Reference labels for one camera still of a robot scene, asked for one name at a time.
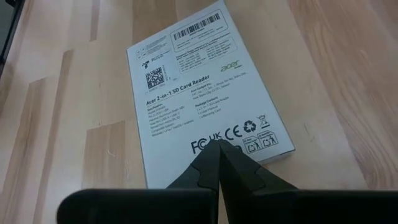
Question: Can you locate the black table edge rail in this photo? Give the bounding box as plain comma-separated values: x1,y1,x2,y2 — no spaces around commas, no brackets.
0,0,26,74

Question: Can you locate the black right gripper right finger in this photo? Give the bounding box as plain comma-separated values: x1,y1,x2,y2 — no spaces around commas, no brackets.
219,139,299,224

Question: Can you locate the white card reader box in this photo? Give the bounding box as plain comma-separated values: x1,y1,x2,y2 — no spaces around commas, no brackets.
126,0,296,190

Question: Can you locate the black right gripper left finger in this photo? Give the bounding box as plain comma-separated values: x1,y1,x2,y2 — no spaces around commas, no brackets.
166,139,221,191

